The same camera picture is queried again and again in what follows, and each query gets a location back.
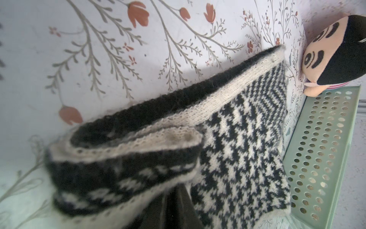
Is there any black white knitted scarf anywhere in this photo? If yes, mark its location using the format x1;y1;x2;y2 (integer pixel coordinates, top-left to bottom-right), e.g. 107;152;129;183
45;45;290;229

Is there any mint green plastic basket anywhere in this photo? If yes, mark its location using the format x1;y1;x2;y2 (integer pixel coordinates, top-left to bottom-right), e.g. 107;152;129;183
283;86;360;229

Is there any doll with black hair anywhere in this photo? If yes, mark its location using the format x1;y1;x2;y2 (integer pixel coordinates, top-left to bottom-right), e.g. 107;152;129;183
302;15;366;97

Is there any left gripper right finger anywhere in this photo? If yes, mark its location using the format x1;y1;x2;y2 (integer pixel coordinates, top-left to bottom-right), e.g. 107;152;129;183
168;184;204;229

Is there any floral table mat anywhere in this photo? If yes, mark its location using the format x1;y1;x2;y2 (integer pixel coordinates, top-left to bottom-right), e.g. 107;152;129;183
1;1;306;229

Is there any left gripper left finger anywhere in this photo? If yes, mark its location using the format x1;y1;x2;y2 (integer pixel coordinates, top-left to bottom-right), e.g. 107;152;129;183
137;194;168;229

